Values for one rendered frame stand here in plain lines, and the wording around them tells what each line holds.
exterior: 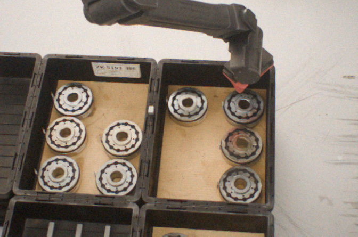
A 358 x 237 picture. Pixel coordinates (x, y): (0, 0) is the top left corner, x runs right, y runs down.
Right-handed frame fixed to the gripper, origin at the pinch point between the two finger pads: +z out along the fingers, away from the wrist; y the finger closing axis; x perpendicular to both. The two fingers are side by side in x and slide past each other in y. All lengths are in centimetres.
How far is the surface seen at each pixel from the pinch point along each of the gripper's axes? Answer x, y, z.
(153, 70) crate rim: 19.8, -13.7, 2.4
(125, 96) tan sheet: 24.3, -20.7, 12.3
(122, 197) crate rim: -2.1, -41.3, 1.8
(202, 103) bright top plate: 7.7, -8.4, 9.7
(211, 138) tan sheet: -0.5, -12.7, 12.4
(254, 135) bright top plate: -8.2, -5.3, 9.6
